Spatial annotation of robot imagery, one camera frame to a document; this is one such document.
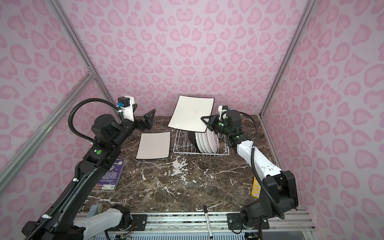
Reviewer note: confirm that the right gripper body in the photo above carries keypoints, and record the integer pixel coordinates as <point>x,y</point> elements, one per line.
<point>221,126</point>

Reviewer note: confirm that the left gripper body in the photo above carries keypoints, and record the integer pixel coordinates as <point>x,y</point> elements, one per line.
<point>139,125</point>

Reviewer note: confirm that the square white plate round well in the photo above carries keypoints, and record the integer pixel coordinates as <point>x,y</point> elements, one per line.
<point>188,112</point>

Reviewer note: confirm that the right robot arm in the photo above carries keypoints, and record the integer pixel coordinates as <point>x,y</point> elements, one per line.
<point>278,193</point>

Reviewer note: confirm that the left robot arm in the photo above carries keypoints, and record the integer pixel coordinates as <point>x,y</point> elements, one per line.
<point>58,222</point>

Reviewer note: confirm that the dark brown square plate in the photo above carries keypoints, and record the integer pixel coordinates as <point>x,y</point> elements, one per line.
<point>192,139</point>

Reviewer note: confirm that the purple book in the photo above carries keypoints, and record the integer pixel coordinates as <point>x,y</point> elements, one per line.
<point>109,182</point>

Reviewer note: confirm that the yellow calculator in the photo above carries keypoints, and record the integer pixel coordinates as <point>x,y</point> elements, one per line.
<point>256,189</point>

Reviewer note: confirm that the black marker pen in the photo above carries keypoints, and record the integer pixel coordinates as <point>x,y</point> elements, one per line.
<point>208,222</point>

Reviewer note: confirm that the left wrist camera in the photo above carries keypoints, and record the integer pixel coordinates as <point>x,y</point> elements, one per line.
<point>126,107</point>

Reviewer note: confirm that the white wire dish rack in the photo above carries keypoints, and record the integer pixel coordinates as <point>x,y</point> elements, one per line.
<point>183,146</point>

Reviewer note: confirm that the grey box on rail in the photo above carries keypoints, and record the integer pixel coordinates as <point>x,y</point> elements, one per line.
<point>95,210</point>

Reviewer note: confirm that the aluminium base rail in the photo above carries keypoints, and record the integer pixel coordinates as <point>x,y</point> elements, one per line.
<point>192,225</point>

